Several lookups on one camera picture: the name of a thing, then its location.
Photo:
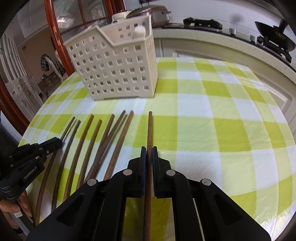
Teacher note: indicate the red wooden sliding door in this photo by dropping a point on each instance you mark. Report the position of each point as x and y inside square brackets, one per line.
[68, 18]

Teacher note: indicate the cream perforated plastic basket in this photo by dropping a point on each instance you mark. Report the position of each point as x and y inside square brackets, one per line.
[117, 60]

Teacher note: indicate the green white checkered tablecloth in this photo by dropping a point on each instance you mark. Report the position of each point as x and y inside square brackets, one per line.
[212, 119]

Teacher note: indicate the black wok pan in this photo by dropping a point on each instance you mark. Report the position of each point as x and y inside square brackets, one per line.
[275, 34]

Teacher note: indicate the dark patterned garment on chair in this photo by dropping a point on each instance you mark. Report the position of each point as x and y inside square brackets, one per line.
[46, 62]

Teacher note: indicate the white pressure cooker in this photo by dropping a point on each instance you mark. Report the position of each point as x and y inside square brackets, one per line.
[120, 16]

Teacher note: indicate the silver rice cooker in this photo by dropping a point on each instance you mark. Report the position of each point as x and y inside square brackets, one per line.
[159, 14]

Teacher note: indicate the white ornate dining chair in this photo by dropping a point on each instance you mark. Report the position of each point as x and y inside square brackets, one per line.
[54, 68]

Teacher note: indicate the person's left hand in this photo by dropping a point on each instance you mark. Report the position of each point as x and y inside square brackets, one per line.
[8, 207]

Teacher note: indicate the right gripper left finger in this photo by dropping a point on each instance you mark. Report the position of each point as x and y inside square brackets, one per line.
[95, 211]

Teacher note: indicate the black glass gas stove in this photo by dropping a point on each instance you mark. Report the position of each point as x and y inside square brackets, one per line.
[260, 41]

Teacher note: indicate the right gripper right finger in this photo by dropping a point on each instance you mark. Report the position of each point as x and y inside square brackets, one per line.
[201, 210]

